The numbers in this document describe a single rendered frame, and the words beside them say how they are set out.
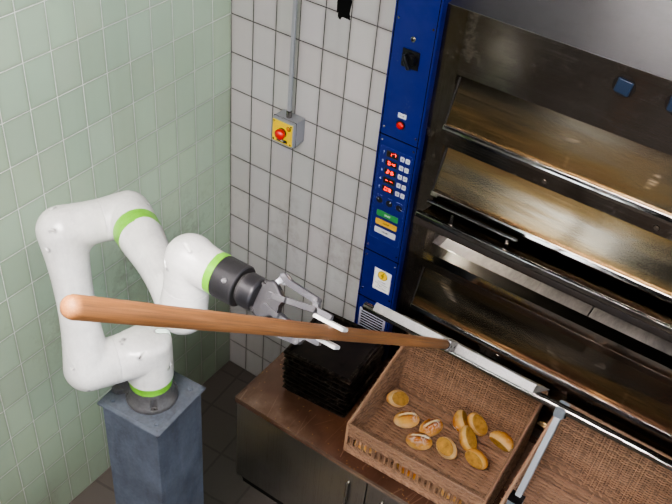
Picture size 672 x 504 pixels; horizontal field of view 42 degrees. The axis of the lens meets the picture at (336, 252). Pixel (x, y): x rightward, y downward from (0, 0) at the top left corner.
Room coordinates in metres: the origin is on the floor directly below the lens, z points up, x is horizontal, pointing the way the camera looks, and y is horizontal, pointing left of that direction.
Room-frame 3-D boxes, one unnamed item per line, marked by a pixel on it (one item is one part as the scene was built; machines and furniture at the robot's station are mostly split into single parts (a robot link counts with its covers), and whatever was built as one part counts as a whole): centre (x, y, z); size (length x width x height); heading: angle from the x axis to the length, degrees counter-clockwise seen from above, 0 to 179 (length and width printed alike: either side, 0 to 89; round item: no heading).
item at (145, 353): (1.65, 0.50, 1.36); 0.16 x 0.13 x 0.19; 120
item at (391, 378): (2.08, -0.45, 0.72); 0.56 x 0.49 x 0.28; 61
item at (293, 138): (2.74, 0.22, 1.46); 0.10 x 0.07 x 0.10; 59
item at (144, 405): (1.68, 0.53, 1.23); 0.26 x 0.15 x 0.06; 64
